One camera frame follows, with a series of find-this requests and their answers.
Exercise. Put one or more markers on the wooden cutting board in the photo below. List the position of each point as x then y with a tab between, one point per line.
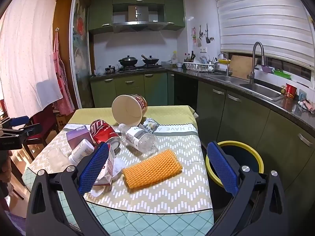
241	66

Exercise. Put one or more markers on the pink apron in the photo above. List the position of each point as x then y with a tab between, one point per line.
64	105

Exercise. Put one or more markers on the steel range hood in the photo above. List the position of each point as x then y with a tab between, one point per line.
138	17

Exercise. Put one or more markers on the black wok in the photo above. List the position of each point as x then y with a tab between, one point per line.
149	60
128	61

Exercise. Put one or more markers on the small black pot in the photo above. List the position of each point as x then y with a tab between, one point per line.
110	70

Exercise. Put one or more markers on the dish rack with dishes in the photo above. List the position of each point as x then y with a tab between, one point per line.
201	65

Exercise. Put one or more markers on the red cup on counter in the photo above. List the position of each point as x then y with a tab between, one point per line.
290	91

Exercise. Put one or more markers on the orange foam net sleeve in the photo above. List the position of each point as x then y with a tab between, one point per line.
152	170

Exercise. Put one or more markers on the snack wrapper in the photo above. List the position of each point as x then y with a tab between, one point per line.
150	125

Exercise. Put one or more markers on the white window blind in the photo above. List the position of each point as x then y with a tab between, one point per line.
282	26

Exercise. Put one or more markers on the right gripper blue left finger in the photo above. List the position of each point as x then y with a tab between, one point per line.
90	167

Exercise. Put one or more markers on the yellow rimmed blue trash bin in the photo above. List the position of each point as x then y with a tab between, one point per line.
243	154

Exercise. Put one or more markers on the red cola can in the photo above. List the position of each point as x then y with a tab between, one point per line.
101	131

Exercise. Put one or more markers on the red white milk carton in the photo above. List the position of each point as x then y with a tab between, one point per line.
106	174

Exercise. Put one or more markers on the patterned tablecloth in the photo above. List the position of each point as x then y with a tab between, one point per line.
180	205

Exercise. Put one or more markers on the purple cardboard box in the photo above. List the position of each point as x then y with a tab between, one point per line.
75	136

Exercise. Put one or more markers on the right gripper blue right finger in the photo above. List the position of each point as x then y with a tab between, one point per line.
225	171

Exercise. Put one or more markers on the red chair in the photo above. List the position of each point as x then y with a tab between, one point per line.
48	121

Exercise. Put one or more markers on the white tissue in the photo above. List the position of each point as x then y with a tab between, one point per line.
97	190

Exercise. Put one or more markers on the steel sink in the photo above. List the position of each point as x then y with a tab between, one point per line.
257	89

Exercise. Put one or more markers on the black wok left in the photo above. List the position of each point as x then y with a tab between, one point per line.
128	61

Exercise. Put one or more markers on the paper instant noodle cup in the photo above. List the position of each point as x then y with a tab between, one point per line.
129	109

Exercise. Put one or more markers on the white pill bottle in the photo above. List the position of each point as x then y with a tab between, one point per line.
83	149

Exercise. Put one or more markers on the clear plastic water bottle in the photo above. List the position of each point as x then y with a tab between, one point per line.
138	138

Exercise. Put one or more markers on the black wok right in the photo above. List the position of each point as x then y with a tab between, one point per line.
149	60

